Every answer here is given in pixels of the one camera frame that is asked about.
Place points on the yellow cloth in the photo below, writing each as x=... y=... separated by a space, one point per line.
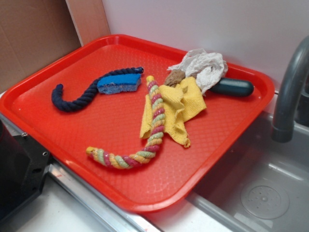
x=181 y=103

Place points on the brown cardboard panel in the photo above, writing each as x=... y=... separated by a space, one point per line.
x=35 y=33

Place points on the blue sponge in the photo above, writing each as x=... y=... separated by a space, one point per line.
x=119 y=83

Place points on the red plastic tray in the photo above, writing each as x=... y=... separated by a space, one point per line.
x=112 y=122

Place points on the crumpled white paper towel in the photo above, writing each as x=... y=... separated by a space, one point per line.
x=206 y=68

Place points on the grey plastic sink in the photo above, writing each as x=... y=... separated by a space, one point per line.
x=256 y=158

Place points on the dark green oblong object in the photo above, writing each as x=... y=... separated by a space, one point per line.
x=233 y=87

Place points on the brown sponge piece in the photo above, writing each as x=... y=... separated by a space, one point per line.
x=174 y=78

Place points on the sink drain cover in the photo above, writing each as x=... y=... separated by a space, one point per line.
x=264 y=201

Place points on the grey faucet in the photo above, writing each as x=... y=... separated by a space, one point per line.
x=292 y=105

